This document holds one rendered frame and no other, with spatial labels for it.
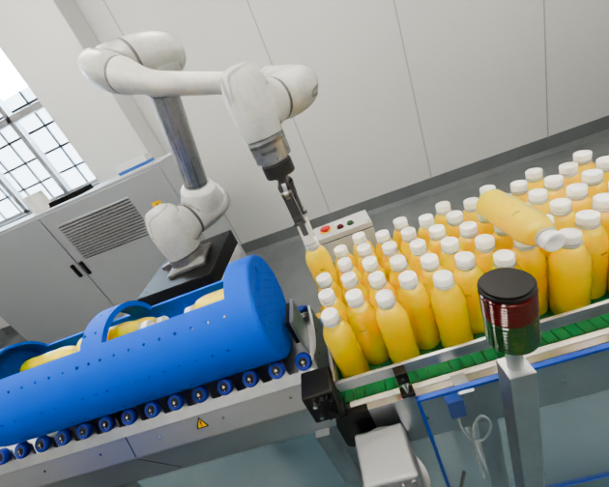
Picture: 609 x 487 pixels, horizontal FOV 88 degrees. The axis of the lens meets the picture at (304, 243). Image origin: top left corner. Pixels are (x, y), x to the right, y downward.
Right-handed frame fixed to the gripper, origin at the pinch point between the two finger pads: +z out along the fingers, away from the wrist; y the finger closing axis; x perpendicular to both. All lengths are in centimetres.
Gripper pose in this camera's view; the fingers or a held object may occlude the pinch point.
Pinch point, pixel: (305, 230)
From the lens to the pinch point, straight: 84.3
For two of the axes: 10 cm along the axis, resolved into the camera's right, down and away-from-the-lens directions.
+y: 0.4, 4.6, -8.9
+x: 9.3, -3.4, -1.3
